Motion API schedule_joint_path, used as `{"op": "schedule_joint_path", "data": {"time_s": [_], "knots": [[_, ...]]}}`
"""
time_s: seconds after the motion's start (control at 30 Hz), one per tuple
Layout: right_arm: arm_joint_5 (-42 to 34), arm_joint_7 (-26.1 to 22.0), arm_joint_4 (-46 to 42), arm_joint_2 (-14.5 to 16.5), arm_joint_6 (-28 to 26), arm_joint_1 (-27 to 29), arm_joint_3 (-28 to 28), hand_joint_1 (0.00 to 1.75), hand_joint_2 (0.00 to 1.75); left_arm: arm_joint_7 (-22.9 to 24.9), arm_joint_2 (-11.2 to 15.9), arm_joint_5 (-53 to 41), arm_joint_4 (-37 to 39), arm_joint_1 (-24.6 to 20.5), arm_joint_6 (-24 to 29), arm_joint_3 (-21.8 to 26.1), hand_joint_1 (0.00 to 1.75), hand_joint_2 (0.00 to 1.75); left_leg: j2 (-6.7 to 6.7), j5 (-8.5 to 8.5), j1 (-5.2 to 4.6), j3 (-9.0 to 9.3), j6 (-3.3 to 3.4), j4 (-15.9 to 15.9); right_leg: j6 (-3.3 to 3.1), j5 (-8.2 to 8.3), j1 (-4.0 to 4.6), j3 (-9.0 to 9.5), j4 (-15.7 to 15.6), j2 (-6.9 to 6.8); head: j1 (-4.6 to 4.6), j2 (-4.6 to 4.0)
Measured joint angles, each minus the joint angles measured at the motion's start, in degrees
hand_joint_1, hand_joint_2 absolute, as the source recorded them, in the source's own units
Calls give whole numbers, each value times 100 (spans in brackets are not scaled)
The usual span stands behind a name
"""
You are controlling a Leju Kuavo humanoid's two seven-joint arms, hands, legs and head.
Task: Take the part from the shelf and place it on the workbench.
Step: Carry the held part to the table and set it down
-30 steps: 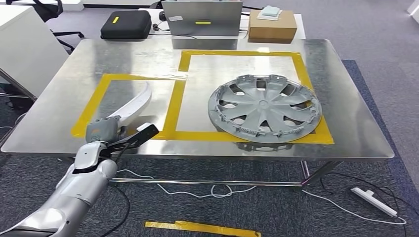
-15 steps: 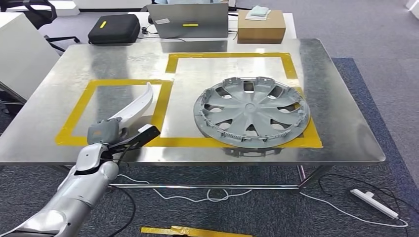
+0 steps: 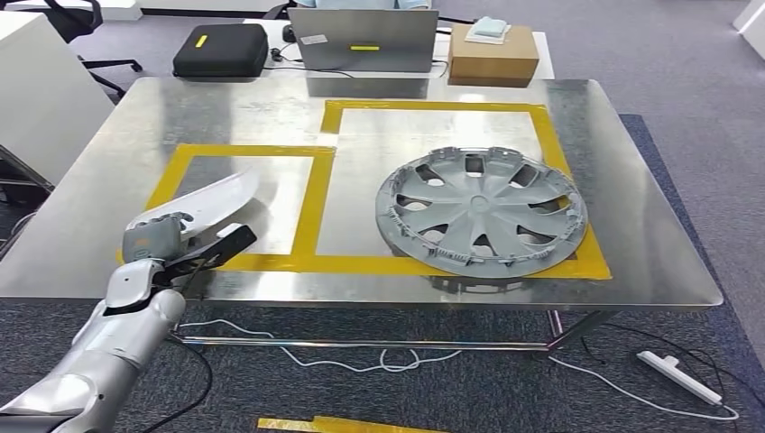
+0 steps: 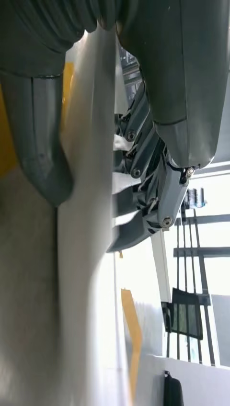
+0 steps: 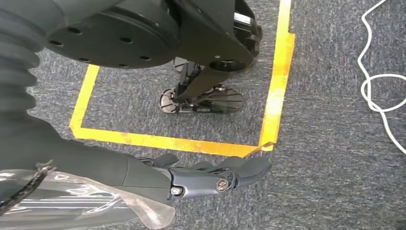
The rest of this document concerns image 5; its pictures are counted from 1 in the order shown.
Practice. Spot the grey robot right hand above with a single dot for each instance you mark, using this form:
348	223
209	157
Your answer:
95	165

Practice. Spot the clear plastic cover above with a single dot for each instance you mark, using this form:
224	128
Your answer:
95	203

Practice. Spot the black robot right leg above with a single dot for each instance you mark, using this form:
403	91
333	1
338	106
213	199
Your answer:
142	38

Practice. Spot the yellow floor tape square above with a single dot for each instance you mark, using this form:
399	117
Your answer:
276	95

